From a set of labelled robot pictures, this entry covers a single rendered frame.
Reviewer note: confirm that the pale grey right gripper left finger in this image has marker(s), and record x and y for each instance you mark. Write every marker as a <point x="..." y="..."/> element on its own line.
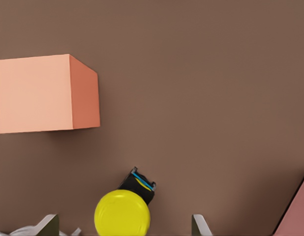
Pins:
<point x="47" y="223"/>

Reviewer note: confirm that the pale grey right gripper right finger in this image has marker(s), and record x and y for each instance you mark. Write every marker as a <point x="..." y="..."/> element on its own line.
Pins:
<point x="200" y="225"/>

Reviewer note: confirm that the yellow push button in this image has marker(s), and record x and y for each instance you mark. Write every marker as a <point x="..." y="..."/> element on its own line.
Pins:
<point x="122" y="212"/>

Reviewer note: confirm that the orange cube block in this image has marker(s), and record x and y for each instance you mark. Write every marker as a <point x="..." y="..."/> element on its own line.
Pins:
<point x="43" y="94"/>

